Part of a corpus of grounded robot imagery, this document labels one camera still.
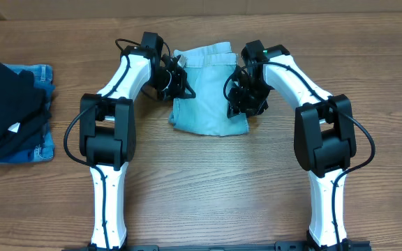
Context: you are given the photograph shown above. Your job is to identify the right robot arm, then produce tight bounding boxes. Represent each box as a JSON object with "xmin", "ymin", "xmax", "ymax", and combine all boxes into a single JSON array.
[{"xmin": 223, "ymin": 40, "xmax": 357, "ymax": 250}]

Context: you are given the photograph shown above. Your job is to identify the folded black garment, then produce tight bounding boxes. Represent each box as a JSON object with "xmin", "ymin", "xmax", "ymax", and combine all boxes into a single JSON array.
[{"xmin": 0, "ymin": 63, "xmax": 51, "ymax": 158}]

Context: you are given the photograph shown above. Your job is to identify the folded blue jeans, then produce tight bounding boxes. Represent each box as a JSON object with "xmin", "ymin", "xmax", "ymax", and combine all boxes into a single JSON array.
[{"xmin": 0, "ymin": 63, "xmax": 55, "ymax": 164}]

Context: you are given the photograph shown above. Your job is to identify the light blue denim shorts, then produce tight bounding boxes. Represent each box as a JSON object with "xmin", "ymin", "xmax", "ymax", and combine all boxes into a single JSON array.
[{"xmin": 168, "ymin": 41, "xmax": 249, "ymax": 137}]

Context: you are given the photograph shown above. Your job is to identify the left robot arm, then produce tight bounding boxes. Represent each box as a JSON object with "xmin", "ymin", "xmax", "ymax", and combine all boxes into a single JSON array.
[{"xmin": 75, "ymin": 32, "xmax": 196, "ymax": 250}]

